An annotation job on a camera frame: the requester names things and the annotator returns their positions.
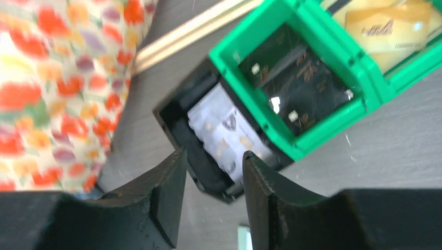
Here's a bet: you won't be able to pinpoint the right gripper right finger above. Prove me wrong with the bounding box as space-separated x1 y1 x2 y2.
243 151 441 249

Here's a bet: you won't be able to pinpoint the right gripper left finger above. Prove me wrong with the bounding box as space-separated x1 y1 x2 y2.
1 149 188 249

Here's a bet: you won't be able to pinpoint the green card holder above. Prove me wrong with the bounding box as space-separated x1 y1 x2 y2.
237 225 253 250

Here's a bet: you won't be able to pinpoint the cards in black bin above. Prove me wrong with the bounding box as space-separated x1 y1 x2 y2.
187 83 278 183

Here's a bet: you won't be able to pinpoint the cards in left green bin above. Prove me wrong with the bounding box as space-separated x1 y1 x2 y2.
238 23 354 135

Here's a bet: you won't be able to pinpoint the yellow cards in right bin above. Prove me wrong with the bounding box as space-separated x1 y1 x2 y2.
320 1 441 73

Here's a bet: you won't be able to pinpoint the black storage bin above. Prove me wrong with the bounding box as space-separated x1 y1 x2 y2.
152 57 294 204

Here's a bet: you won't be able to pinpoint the orange floral hanging garment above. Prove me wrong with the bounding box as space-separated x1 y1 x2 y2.
1 0 157 193

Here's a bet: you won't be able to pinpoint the wooden clothes rack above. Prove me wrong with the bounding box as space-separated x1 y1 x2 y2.
132 0 262 74

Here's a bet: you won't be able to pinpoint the green bin left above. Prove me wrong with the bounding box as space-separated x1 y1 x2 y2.
210 1 380 161

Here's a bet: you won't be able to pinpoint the green bin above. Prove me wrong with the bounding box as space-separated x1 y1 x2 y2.
290 1 441 106
210 1 380 161

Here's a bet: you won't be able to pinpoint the green bin right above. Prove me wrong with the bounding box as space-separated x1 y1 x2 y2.
290 1 441 106

